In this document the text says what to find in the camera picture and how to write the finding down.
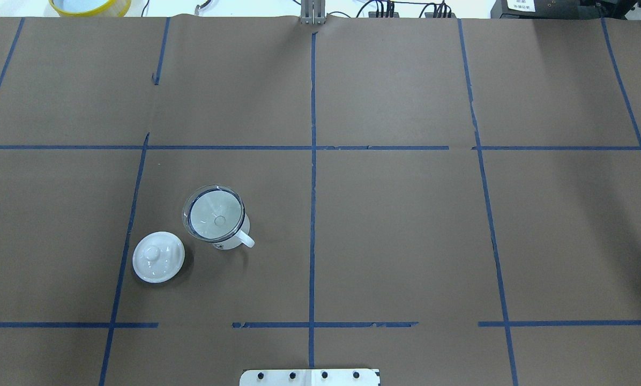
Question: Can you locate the white cup lid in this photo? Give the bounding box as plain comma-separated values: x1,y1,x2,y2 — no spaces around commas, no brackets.
132,232,185,284

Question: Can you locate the white enamel cup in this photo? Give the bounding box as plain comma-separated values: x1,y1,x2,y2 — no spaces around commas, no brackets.
183,185,256,251

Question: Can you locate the yellow tape roll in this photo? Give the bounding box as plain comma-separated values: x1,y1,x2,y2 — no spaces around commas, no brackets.
48,1,132,18

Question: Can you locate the black computer box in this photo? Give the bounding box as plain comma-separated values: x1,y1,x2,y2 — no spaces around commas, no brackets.
490,1,638,20

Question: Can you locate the aluminium frame post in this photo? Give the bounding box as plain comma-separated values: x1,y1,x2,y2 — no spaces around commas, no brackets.
298,0,327,25

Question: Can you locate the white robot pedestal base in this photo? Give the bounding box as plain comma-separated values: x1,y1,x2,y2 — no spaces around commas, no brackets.
239,368,381,385

